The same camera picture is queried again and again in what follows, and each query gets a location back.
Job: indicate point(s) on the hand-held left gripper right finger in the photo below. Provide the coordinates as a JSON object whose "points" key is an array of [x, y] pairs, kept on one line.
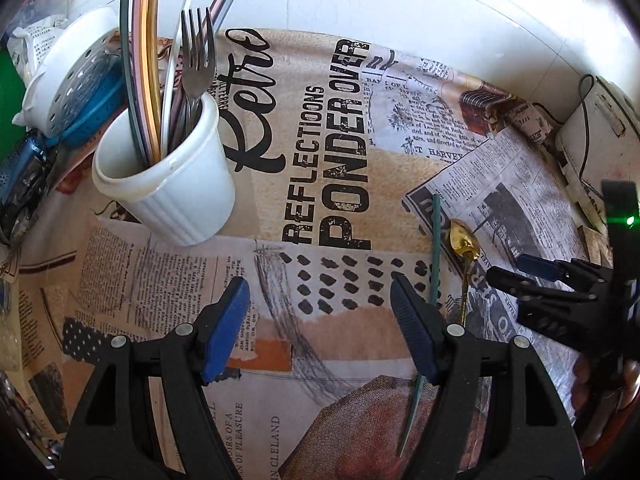
{"points": [[412, 325]]}

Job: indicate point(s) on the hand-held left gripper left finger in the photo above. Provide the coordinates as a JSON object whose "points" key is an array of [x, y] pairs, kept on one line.
{"points": [[227, 330]]}

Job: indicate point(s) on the white ribbed ceramic cup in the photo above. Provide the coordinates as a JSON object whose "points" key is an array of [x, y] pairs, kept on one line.
{"points": [[185, 200]]}

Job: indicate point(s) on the gold spoon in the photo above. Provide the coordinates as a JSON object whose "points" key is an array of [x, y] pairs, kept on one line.
{"points": [[465, 240]]}

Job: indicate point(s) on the green board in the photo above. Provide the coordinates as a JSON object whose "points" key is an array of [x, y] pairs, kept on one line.
{"points": [[7, 80]]}

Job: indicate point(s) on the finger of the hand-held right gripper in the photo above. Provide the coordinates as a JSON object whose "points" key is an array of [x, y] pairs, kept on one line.
{"points": [[555, 310], [542, 266]]}

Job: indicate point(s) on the person's right hand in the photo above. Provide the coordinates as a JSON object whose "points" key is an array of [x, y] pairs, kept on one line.
{"points": [[581, 380]]}

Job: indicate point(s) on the newspaper print tablecloth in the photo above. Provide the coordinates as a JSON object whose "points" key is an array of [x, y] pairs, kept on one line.
{"points": [[325, 160]]}

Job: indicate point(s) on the white plastic device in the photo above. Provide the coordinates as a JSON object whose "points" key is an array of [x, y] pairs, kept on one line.
{"points": [[615, 135]]}

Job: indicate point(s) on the silver fork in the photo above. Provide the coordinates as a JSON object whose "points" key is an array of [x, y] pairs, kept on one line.
{"points": [[197, 77]]}

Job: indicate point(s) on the yellow chopstick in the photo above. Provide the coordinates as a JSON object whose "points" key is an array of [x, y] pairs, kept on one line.
{"points": [[146, 60], [156, 35]]}

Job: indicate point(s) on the green chopstick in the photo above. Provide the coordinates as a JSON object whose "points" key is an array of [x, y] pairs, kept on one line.
{"points": [[433, 250], [128, 70]]}

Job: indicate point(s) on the white perforated colander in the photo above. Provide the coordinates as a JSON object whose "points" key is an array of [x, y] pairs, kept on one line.
{"points": [[75, 75]]}

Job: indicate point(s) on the blue plastic basket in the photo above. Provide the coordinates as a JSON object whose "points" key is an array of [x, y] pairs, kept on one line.
{"points": [[95, 110]]}

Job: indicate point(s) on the white chopstick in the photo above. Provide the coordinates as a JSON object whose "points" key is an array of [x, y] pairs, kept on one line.
{"points": [[175, 40]]}

